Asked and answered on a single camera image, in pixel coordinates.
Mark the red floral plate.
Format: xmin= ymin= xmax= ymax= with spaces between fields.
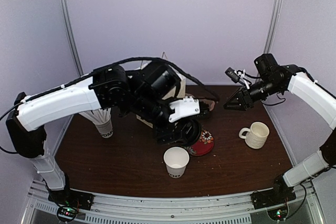
xmin=183 ymin=129 xmax=214 ymax=156

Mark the aluminium frame post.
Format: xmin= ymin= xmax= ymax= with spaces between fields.
xmin=263 ymin=0 xmax=283 ymax=54
xmin=60 ymin=0 xmax=83 ymax=76

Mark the cream ceramic mug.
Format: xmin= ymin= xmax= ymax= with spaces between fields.
xmin=238 ymin=122 xmax=270 ymax=150

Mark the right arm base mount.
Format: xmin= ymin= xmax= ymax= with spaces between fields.
xmin=250 ymin=189 xmax=296 ymax=209

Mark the black plastic cup lid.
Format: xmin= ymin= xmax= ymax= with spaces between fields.
xmin=181 ymin=119 xmax=202 ymax=146

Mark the right aluminium frame post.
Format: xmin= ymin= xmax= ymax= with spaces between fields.
xmin=263 ymin=0 xmax=283 ymax=54

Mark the cream paper bag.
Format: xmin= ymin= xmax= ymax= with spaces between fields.
xmin=136 ymin=52 xmax=186 ymax=128

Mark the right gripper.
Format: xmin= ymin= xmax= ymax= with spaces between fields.
xmin=224 ymin=77 xmax=282 ymax=111

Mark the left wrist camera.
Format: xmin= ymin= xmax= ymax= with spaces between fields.
xmin=169 ymin=97 xmax=200 ymax=123

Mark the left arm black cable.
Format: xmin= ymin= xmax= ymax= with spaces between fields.
xmin=0 ymin=56 xmax=220 ymax=154

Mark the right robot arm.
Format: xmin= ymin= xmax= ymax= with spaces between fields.
xmin=223 ymin=54 xmax=335 ymax=206

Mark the left aluminium frame post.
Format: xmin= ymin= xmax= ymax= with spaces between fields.
xmin=60 ymin=0 xmax=83 ymax=76

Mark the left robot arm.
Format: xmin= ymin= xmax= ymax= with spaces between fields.
xmin=3 ymin=58 xmax=193 ymax=205

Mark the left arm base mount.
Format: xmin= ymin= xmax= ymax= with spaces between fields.
xmin=48 ymin=190 xmax=94 ymax=210

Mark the paper cup with straws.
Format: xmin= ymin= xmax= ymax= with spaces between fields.
xmin=94 ymin=119 xmax=113 ymax=138

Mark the aluminium front rail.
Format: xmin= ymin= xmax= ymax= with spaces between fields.
xmin=20 ymin=176 xmax=323 ymax=224

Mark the cardboard cup carrier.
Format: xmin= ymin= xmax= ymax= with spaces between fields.
xmin=199 ymin=98 xmax=216 ymax=116

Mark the white paper cup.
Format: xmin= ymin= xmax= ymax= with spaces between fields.
xmin=163 ymin=147 xmax=190 ymax=178

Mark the wrapped straw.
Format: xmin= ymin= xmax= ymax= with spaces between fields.
xmin=97 ymin=108 xmax=111 ymax=124
xmin=79 ymin=111 xmax=100 ymax=125

